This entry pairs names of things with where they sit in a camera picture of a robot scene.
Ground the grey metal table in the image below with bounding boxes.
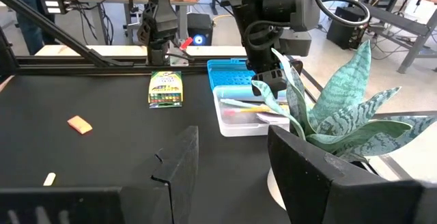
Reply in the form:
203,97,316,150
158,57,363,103
358,0,437,75

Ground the white plant pot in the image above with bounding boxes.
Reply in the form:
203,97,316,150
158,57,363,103
267,167,288,211

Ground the small red tag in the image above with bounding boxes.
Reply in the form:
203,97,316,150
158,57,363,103
180,36,195,51

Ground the yellow green crayon box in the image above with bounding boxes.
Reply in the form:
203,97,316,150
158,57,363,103
147,70,184,109

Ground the blue pencil box lid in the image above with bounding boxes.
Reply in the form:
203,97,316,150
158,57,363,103
207,58,261,90

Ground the small white stick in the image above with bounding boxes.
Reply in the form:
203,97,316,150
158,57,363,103
43,172,57,187

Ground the black computer with blue light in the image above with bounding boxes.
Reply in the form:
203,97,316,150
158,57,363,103
186,13,214,47

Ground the black table frame rail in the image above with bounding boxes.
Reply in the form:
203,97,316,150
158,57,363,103
15,55,247,76

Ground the person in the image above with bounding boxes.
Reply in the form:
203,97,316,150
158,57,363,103
0,0,57,56

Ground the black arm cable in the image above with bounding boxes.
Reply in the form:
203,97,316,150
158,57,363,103
311,0,371,27

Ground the orange eraser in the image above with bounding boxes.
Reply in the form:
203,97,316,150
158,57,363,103
67,115,94,136

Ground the green snake plant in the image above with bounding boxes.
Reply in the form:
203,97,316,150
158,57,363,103
251,39,437,164

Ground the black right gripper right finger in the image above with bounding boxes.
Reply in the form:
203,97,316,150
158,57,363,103
267,124,424,224

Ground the clear plastic pencil box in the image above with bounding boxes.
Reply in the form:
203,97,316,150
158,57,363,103
212,85,292,138

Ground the black frame strut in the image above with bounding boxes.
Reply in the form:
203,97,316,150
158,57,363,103
0,0,135,68

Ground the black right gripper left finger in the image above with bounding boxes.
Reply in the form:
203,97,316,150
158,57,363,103
121,125,199,224

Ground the black box on floor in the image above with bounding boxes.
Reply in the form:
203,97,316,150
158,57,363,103
326,5,368,51

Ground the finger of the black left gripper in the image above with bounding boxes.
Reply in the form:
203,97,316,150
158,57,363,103
290,59,304,78
251,68,290,99

